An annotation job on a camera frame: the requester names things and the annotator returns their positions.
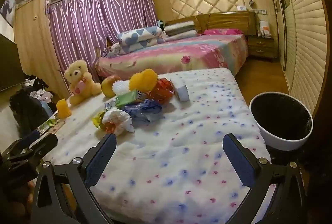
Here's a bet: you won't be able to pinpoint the yellow snack packet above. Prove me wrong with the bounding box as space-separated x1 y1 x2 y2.
91 111 106 130

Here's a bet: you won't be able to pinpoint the white red paper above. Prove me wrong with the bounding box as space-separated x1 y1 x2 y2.
101 107 134 136

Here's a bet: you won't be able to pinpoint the green milk carton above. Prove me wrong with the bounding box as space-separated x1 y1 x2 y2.
116 89 147 107

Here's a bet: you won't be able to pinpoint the blue plastic wrapper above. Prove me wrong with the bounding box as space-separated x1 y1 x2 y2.
121 99 162 124

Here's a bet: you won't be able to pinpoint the yellow foam fruit net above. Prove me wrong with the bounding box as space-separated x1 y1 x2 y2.
129 69 158 93

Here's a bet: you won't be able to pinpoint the red snack bag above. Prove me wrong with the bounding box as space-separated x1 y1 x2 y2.
148 78 175 105

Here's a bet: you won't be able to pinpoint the white foam block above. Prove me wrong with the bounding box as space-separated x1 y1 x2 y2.
171 77 190 102

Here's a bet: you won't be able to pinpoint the white foam fruit net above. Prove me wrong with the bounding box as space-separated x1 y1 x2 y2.
112 80 131 96

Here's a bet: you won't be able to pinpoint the white round trash bin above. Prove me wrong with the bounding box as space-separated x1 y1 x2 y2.
249 92 314 151

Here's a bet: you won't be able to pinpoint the person's left hand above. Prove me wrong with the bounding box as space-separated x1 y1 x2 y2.
4 181 35 223

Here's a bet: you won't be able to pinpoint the pile of dark clothes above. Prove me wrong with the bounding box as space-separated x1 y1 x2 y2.
10 75 56 138

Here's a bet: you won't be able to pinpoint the orange yellow cup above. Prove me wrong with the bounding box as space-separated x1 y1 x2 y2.
56 99 71 119

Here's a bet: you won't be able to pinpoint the white floral spotted blanket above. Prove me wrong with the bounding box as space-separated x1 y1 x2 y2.
38 67 276 224

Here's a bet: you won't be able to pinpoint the orange plush toy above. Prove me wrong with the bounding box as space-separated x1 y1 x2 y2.
101 75 120 98

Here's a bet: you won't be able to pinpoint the cream teddy bear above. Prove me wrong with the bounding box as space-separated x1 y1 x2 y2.
63 59 102 106

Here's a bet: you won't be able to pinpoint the beige wooden cabinet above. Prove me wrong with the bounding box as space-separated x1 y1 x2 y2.
13 0 69 99

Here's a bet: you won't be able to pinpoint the blue heart folded quilt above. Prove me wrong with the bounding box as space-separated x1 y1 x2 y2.
117 26 165 54

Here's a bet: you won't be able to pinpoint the purple satin curtain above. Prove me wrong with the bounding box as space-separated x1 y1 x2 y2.
48 0 157 81

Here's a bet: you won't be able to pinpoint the wooden nightstand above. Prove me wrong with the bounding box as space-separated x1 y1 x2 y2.
248 35 278 59

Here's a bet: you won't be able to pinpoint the large bed colourful sheet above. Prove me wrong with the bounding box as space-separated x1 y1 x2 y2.
95 34 248 80

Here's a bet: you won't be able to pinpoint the items on nightstand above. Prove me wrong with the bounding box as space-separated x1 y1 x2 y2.
257 20 272 38

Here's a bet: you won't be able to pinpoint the pink pillow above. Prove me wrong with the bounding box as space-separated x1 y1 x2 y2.
203 29 243 35

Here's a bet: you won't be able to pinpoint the wooden headboard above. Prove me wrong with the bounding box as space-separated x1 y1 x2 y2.
165 11 257 35

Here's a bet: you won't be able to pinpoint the striped stacked pillows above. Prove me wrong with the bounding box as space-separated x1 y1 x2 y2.
164 21 198 41

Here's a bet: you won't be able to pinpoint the louvered wardrobe doors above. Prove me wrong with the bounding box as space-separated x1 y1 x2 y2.
273 0 327 114

